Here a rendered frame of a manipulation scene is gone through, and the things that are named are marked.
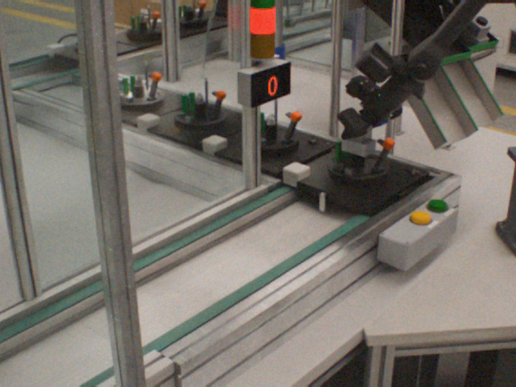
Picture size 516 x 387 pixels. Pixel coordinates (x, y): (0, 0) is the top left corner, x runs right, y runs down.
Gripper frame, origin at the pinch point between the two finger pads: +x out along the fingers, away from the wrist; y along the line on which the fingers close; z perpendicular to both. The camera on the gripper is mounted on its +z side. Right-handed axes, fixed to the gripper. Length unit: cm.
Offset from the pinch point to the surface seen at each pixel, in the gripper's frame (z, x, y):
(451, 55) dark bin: 1.7, -15.8, -24.8
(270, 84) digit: 14.8, -3.5, 19.6
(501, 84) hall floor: 20, 161, -389
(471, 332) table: -47, -10, 22
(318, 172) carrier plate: -2.5, 12.7, 5.0
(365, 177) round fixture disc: -10.2, 3.2, 4.2
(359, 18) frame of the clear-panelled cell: 43, 36, -86
